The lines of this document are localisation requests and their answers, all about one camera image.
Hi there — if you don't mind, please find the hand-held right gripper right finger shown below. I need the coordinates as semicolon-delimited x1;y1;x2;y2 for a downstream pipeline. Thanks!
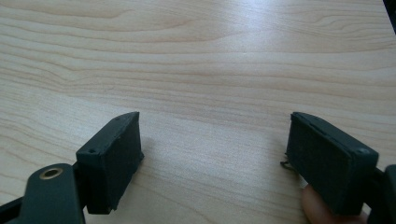
285;111;380;217

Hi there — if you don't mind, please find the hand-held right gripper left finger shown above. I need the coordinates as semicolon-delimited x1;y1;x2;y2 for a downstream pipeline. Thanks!
75;111;145;216

